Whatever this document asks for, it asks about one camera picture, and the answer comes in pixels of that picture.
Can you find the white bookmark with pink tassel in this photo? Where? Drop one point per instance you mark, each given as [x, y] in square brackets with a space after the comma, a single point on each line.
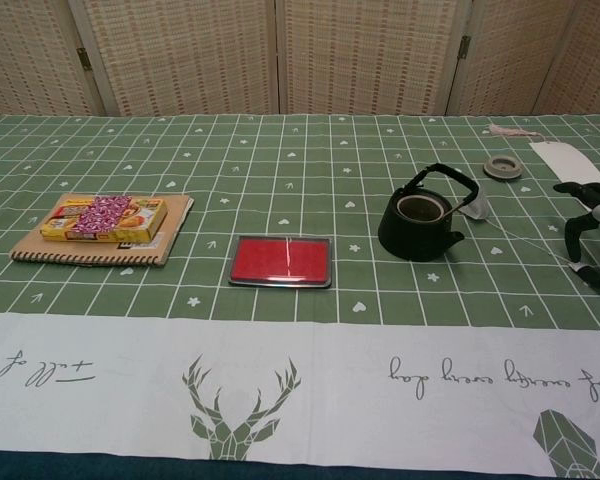
[572, 162]

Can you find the woven bamboo folding screen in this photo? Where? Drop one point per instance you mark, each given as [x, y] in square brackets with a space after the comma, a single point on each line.
[300, 55]

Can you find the grey round teapot lid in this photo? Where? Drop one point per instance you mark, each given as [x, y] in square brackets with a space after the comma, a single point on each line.
[503, 168]

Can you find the green grid tablecloth with deer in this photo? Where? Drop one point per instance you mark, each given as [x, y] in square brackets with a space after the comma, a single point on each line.
[300, 350]

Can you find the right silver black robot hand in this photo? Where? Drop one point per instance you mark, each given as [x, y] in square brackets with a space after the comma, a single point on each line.
[577, 235]

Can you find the red ink pad tray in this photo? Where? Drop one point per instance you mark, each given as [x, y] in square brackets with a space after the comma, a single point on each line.
[280, 260]

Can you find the black cast iron teapot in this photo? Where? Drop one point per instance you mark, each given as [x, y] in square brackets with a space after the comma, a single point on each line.
[410, 240]

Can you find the brown spiral notebook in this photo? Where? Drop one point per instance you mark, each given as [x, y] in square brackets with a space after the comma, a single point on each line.
[172, 220]

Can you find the yellow snack box pink band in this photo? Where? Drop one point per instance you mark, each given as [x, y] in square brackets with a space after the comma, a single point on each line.
[100, 219]

